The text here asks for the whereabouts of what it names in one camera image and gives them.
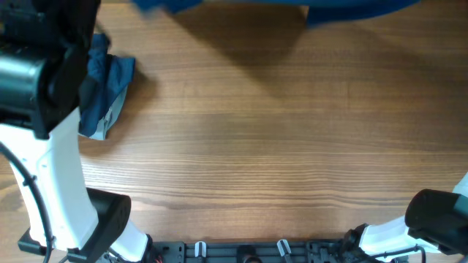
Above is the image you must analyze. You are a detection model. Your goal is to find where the dark blue folded garment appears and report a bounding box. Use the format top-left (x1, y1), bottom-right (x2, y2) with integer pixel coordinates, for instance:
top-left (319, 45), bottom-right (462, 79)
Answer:
top-left (79, 34), bottom-right (136, 138)

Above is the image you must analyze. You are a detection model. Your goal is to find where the blue polo shirt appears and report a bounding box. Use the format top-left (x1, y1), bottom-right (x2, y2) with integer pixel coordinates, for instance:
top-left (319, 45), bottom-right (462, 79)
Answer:
top-left (131, 0), bottom-right (419, 26)

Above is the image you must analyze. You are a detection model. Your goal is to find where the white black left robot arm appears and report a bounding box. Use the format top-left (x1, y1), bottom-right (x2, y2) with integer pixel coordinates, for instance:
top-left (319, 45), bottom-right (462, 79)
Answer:
top-left (1, 1), bottom-right (158, 262)

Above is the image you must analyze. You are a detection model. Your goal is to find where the light grey-blue folded garment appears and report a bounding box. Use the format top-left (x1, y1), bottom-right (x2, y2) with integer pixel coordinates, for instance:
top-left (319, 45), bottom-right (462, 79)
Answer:
top-left (90, 86), bottom-right (128, 141)

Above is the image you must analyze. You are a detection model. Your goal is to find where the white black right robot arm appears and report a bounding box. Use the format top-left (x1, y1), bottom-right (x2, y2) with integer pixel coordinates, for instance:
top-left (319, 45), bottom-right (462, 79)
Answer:
top-left (340, 176), bottom-right (467, 262)

